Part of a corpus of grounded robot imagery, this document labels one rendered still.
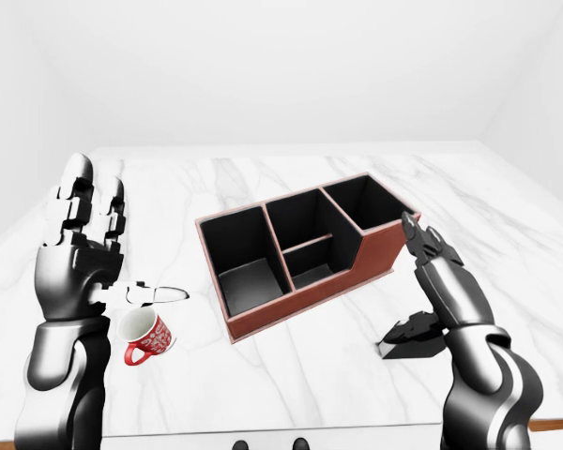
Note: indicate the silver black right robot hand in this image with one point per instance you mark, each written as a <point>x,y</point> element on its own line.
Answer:
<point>460,295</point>

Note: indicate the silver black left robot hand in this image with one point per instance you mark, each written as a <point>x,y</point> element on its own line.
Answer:
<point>61,276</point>

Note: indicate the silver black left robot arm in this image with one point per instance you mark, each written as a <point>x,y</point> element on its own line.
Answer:
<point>61,375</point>

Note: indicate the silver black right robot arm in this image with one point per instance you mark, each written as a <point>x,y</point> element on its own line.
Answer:
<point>488,389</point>

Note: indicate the black book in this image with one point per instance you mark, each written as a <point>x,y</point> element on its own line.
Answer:
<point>413,350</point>

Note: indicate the red-brown desk caddy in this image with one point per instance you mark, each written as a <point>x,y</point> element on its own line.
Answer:
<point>370,253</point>

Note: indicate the red and white mug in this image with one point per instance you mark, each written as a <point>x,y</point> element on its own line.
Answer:
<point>155,337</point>

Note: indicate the small dark rounded shape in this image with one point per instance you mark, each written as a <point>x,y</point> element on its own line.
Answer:
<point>240,445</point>
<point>301,444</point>

